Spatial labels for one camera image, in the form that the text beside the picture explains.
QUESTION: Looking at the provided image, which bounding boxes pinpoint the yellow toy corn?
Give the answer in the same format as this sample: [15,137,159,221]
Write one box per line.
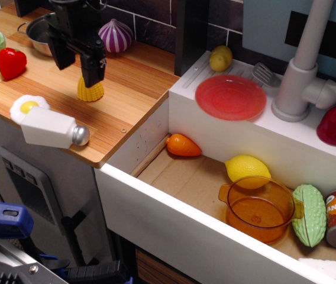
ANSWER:
[77,76,104,102]

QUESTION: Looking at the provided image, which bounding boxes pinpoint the toy potato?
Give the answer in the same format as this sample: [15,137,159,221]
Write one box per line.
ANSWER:
[209,45,233,72]

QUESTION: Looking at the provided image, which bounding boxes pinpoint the red plastic plate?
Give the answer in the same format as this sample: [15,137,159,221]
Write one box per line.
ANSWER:
[195,75,267,121]

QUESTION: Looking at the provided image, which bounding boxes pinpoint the blue clamp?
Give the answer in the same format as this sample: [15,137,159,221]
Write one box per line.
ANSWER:
[0,202,34,239]

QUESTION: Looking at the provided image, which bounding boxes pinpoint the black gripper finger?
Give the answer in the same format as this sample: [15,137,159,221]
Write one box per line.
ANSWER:
[80,53,106,88]
[49,36,76,70]

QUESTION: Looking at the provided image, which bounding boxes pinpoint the green toy bitter gourd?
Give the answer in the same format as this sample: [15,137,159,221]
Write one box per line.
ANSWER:
[292,185,327,247]

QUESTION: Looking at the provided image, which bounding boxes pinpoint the grey oven door panel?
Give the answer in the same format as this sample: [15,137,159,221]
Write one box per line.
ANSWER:
[0,147,65,236]

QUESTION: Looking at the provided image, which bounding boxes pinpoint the steel pot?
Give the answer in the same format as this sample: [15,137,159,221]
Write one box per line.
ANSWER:
[17,13,53,57]

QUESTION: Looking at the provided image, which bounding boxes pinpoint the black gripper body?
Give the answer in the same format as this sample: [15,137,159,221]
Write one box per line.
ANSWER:
[47,5,106,55]

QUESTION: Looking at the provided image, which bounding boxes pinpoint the grey toy faucet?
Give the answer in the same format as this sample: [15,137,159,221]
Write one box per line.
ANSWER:
[272,1,336,122]

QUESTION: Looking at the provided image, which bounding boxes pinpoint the white salt shaker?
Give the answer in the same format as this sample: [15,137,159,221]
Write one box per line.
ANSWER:
[20,106,90,149]

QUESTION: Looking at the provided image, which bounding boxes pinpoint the toy fried egg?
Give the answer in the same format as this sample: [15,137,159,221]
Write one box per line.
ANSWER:
[9,95,50,124]

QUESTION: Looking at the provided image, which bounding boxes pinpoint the red toy strawberry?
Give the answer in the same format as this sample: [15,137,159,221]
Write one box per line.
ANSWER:
[0,47,27,80]

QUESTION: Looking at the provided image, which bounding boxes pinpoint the grey toy spatula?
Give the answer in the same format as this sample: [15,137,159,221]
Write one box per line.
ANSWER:
[248,63,281,88]

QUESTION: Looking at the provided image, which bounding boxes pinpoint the purple striped toy onion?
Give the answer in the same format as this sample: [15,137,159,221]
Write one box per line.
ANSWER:
[98,19,133,53]

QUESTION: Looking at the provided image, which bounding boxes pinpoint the orange toy carrot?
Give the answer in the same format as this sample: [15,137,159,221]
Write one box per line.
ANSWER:
[166,134,202,157]

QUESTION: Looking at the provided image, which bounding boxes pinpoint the yellow toy lemon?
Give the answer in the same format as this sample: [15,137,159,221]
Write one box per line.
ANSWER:
[225,155,271,189]

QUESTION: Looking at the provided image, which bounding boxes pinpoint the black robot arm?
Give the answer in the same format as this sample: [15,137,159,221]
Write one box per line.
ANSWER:
[46,1,107,88]

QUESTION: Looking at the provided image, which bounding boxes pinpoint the orange transparent plastic pot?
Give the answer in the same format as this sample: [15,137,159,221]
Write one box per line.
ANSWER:
[218,176,304,244]

